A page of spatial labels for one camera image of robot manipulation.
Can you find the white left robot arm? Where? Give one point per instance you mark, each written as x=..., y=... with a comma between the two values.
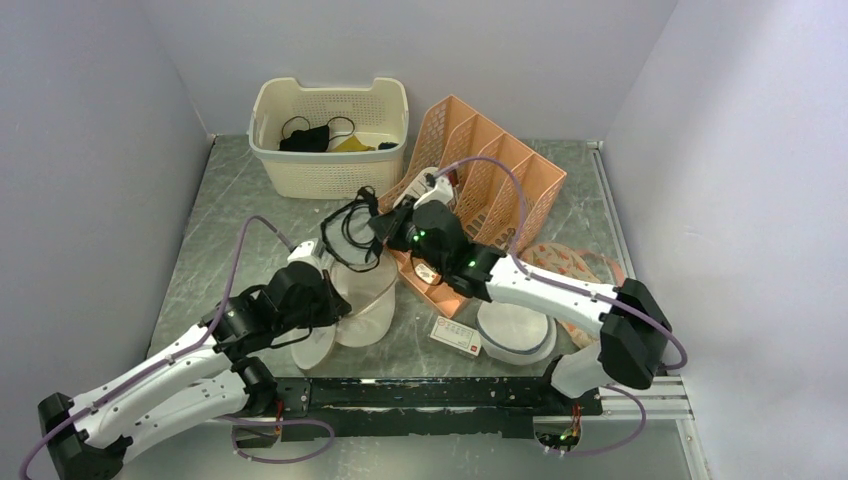
x=211, y=371

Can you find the orange patterned fabric bag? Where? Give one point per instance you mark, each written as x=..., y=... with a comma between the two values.
x=559, y=258

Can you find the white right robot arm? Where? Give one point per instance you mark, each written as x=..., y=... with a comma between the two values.
x=630, y=328

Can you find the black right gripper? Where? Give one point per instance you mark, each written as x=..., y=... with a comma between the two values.
x=388, y=225

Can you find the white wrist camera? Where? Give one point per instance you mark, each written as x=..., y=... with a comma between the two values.
x=434, y=189
x=312, y=252

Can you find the white mesh laundry bag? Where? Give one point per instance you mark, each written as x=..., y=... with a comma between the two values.
x=372, y=297

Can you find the white red card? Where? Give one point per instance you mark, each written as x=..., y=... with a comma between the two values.
x=456, y=335

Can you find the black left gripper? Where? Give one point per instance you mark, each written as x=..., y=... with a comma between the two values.
x=335, y=305

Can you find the peach plastic desk organizer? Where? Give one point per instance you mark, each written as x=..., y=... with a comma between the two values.
x=490, y=209

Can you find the black white bra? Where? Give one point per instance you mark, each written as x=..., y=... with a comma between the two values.
x=347, y=235

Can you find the black face mask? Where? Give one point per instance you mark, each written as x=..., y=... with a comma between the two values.
x=298, y=134

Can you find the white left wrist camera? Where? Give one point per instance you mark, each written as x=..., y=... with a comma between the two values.
x=312, y=252

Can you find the cream plastic laundry basket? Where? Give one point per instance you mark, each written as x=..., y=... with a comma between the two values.
x=380, y=112

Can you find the yellow cloth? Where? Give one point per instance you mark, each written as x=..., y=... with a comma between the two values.
x=352, y=144

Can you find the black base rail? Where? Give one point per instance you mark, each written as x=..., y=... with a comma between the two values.
x=359, y=407

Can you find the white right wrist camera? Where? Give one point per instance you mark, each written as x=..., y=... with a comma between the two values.
x=434, y=189

